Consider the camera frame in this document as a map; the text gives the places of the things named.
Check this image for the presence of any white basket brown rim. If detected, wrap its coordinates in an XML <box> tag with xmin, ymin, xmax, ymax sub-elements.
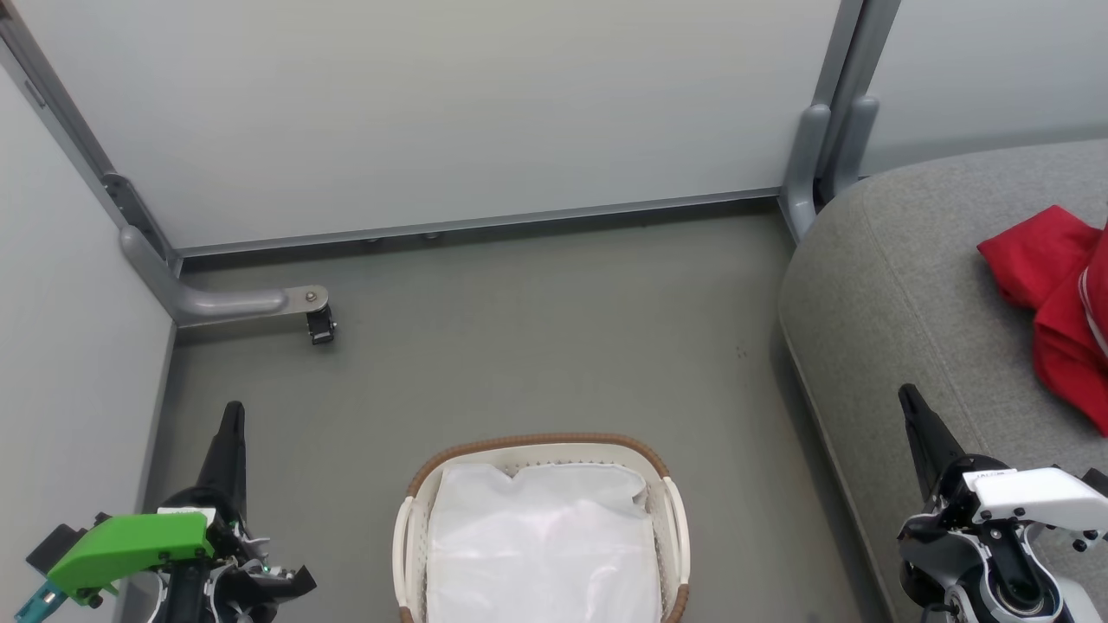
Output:
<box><xmin>391</xmin><ymin>433</ymin><xmax>692</xmax><ymax>623</ymax></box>

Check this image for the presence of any grey partition foot bracket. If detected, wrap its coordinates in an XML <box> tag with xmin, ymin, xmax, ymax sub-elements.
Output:
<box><xmin>0</xmin><ymin>9</ymin><xmax>332</xmax><ymax>330</ymax></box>

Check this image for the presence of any grey partition post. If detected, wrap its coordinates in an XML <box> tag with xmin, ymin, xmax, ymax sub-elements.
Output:
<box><xmin>777</xmin><ymin>0</ymin><xmax>903</xmax><ymax>245</ymax></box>

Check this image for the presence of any grey partition bottom rail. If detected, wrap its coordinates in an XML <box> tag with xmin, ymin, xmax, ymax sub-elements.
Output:
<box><xmin>176</xmin><ymin>187</ymin><xmax>782</xmax><ymax>258</ymax></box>

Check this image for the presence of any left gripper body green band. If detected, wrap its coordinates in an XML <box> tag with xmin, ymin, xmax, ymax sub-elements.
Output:
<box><xmin>46</xmin><ymin>487</ymin><xmax>318</xmax><ymax>623</ymax></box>

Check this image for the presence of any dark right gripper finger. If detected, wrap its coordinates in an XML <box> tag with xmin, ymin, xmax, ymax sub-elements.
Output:
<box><xmin>898</xmin><ymin>383</ymin><xmax>967</xmax><ymax>504</ymax></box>

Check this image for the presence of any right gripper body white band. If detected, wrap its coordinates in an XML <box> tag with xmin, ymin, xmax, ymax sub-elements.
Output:
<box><xmin>897</xmin><ymin>453</ymin><xmax>1108</xmax><ymax>574</ymax></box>

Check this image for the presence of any grey fabric sofa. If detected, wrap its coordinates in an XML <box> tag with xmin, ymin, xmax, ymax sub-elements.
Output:
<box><xmin>776</xmin><ymin>138</ymin><xmax>1108</xmax><ymax>623</ymax></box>

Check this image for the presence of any red garment with white stripes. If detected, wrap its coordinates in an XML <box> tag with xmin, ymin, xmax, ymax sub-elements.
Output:
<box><xmin>1032</xmin><ymin>221</ymin><xmax>1108</xmax><ymax>436</ymax></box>

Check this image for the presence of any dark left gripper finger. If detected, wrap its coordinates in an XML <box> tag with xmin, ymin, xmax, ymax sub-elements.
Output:
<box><xmin>194</xmin><ymin>400</ymin><xmax>248</xmax><ymax>520</ymax></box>

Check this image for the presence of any left cable teal connector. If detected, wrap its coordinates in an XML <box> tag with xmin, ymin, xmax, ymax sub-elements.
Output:
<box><xmin>12</xmin><ymin>580</ymin><xmax>68</xmax><ymax>623</ymax></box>

